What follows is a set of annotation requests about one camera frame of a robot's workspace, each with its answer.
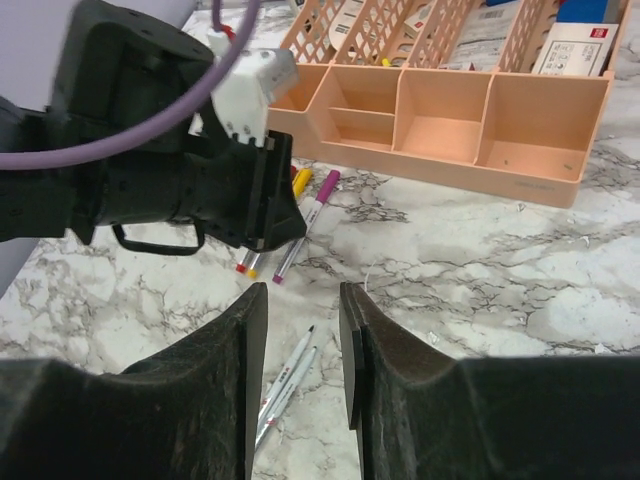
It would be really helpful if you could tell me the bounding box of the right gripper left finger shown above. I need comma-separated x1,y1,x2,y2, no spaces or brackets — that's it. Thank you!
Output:
1,283,268,479

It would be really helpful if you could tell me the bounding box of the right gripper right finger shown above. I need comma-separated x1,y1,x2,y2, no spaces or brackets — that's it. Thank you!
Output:
339,283,639,479

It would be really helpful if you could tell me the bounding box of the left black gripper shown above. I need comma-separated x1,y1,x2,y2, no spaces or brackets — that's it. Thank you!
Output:
92,122,307,252

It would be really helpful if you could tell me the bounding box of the yellow white pen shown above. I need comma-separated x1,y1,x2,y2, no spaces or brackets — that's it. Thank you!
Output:
244,168,312,280

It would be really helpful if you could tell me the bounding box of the red white pen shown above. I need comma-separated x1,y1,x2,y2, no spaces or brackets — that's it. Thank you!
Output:
236,250,254,273

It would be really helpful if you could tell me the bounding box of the purple white pen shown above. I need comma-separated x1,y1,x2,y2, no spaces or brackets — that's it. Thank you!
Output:
272,170,341,285

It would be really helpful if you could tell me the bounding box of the green white pen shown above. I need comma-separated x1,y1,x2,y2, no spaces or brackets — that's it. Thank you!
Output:
255,346,318,451

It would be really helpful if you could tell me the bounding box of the blue white pen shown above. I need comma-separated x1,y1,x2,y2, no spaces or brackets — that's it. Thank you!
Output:
258,325,315,427

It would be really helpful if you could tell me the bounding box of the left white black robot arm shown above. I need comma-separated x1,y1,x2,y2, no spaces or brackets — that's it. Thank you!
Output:
1,1,307,256

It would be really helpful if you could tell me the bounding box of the orange plastic desk organizer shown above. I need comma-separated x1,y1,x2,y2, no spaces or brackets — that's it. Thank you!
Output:
269,1,633,208

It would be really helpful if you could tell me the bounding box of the white red box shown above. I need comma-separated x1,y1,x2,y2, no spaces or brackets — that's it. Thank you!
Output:
532,22,618,77

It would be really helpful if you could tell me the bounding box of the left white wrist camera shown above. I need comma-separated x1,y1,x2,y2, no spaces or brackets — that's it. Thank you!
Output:
211,48,299,148

